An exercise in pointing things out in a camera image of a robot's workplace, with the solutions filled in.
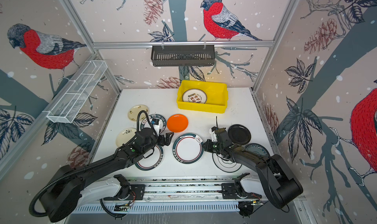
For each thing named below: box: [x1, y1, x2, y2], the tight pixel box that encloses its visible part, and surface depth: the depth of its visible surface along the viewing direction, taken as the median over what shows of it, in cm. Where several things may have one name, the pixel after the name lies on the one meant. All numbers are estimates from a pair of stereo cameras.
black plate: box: [227, 123, 252, 146], surface depth 97 cm
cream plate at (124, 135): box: [115, 127, 137, 147], surface depth 97 cm
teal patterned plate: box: [244, 142, 270, 157], surface depth 90 cm
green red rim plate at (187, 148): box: [172, 132, 204, 165], surface depth 90 cm
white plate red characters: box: [182, 88, 208, 104], surface depth 117 cm
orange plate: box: [166, 113, 189, 134], surface depth 103 cm
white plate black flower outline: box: [212, 152, 243, 173], surface depth 83 cm
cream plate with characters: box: [127, 104, 150, 122], surface depth 109 cm
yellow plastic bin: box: [176, 80, 229, 114], surface depth 117 cm
